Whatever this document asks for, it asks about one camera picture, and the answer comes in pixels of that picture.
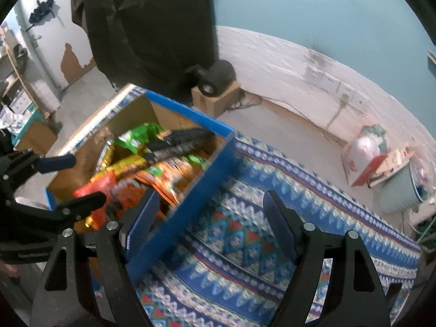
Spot green cable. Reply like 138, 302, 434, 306
411, 221, 436, 244

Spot dark bag on wall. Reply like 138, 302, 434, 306
28, 0, 58, 25

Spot white cylindrical container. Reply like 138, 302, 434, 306
31, 80, 61, 114

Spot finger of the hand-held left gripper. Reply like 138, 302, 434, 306
0, 150, 77, 186
7, 192, 108, 227

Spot blue cardboard box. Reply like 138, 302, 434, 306
45, 90, 235, 285

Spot white green plastic bag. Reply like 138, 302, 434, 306
352, 124, 389, 159

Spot person's left hand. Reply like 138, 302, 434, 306
0, 262, 20, 279

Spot black cylindrical device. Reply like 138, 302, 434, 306
186, 59, 237, 97

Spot pile of mixed snack packets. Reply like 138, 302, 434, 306
73, 123, 219, 233

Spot light blue bucket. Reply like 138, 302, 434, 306
377, 157, 427, 216

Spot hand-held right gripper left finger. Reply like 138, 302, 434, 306
29, 191, 161, 327

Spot white plug with cable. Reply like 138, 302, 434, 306
324, 95, 351, 137

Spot blue patterned tablecloth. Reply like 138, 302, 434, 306
65, 85, 423, 327

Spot flattened cardboard pieces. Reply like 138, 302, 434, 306
371, 146, 415, 187

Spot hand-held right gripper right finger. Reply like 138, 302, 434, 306
263, 190, 392, 327

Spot black hanging cloth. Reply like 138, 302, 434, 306
70, 0, 220, 98

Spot wooden cabinet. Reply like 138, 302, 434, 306
12, 109, 59, 151

